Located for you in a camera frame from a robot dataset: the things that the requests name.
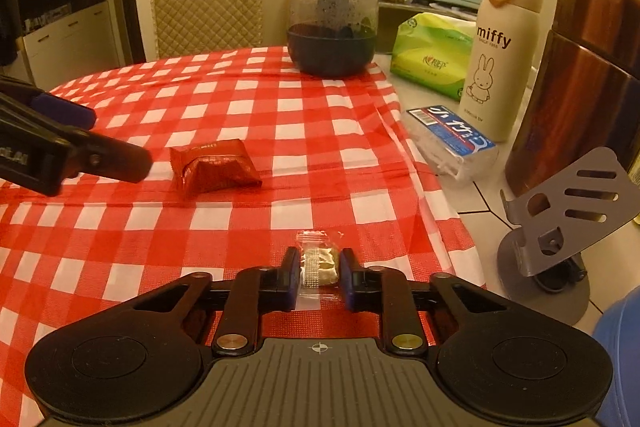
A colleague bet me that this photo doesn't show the dark glass jar orange lid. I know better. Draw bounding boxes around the dark glass jar orange lid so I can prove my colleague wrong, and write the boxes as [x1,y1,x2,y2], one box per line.
[287,0,379,78]

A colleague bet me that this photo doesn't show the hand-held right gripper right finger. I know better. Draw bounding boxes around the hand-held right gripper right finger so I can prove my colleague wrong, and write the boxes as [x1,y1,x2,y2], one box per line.
[340,248,516,356]

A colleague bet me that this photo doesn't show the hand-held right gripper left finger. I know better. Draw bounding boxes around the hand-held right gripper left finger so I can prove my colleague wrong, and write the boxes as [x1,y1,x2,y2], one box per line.
[125,247,302,356]

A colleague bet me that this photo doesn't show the clear box blue label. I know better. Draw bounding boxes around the clear box blue label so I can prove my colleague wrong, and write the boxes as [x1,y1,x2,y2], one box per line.
[405,103,500,184]

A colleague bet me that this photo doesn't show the small clear snack packet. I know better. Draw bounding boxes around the small clear snack packet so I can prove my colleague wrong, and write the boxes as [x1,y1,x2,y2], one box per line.
[294,229,347,304]

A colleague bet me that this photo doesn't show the beige quilted chair back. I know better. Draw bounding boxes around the beige quilted chair back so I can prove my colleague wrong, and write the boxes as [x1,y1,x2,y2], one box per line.
[150,0,265,60]

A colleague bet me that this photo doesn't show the white rabbit print bottle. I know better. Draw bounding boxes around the white rabbit print bottle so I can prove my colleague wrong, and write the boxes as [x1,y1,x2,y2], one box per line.
[458,0,545,144]

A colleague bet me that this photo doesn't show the grey metal phone stand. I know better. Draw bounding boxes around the grey metal phone stand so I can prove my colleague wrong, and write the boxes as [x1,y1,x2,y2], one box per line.
[496,146,637,326]

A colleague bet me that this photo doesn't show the red pillow snack packet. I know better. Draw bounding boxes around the red pillow snack packet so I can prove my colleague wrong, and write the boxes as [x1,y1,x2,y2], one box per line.
[169,139,263,198]

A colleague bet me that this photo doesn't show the green tissue pack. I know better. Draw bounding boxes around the green tissue pack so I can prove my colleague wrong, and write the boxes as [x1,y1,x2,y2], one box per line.
[390,13,477,104]

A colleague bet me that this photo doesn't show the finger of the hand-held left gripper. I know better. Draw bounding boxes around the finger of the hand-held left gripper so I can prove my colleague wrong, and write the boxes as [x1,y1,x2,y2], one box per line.
[65,129,154,184]
[30,91,97,129]

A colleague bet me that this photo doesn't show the brown metal thermos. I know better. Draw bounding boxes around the brown metal thermos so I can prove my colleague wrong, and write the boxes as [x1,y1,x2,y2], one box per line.
[504,0,640,208]

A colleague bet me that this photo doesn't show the blue round object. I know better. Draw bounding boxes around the blue round object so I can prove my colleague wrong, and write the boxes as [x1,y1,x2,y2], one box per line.
[591,286,640,427]

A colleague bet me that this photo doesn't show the red checked tablecloth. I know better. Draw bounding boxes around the red checked tablecloth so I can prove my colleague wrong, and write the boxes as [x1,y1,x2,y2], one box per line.
[0,46,487,358]

